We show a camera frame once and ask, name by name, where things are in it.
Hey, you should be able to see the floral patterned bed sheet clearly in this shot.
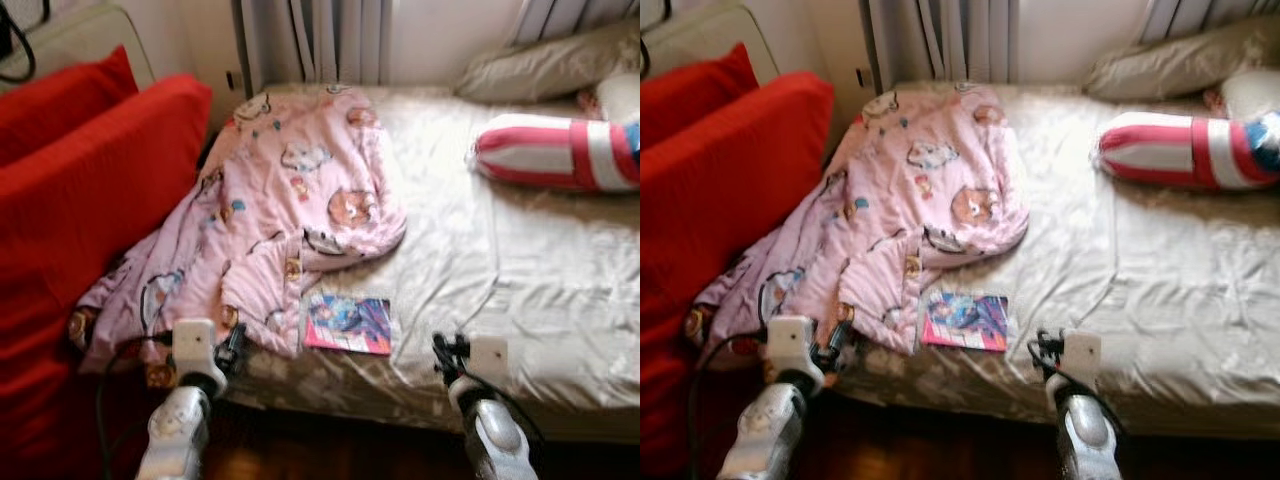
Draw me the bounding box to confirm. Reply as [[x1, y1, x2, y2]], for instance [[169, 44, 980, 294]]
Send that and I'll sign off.
[[225, 80, 641, 441], [835, 80, 1280, 441]]

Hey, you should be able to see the grey pleated curtain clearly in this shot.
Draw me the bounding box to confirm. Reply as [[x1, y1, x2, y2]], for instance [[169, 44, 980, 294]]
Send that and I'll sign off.
[[1140, 0, 1280, 43], [232, 0, 393, 89], [862, 0, 1019, 86], [510, 0, 641, 46]]

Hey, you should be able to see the cream pillow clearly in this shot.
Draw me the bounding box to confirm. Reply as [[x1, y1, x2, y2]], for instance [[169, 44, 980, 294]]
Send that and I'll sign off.
[[595, 68, 641, 126], [1218, 68, 1280, 123]]

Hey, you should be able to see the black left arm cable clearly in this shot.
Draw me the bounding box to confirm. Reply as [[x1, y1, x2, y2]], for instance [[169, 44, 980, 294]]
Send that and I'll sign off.
[[688, 330, 769, 480], [95, 332, 176, 480]]

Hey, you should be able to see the beige padded headboard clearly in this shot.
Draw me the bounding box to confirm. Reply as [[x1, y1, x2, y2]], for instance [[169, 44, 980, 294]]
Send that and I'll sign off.
[[640, 0, 781, 81], [0, 5, 156, 96]]

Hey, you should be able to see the thin black hanging cable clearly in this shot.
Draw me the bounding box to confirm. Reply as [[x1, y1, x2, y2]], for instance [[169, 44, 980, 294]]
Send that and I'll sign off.
[[0, 0, 51, 86], [640, 0, 673, 79]]

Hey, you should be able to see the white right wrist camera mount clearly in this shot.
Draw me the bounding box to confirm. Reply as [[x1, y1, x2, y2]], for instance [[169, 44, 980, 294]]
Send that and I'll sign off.
[[1045, 330, 1103, 401], [448, 335, 509, 406]]

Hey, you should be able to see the small red cushion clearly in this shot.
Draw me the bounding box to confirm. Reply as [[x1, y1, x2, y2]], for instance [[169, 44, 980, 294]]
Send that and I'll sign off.
[[0, 45, 141, 166], [640, 42, 761, 121]]

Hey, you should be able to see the pink cartoon print blanket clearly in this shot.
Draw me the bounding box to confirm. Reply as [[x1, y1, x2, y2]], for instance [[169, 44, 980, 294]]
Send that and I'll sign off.
[[685, 82, 1031, 386], [68, 85, 409, 391]]

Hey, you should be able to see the colourful book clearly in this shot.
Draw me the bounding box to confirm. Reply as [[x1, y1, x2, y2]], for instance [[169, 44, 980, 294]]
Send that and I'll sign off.
[[920, 290, 1011, 353], [302, 292, 394, 357]]

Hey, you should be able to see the red white striped bolster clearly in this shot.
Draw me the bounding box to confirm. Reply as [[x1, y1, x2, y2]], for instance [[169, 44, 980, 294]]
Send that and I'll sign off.
[[1095, 110, 1280, 191], [470, 113, 641, 193]]

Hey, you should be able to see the beige pillow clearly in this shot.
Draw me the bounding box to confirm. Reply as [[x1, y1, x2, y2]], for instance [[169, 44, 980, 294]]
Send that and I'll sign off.
[[1083, 12, 1280, 101], [455, 18, 641, 106]]

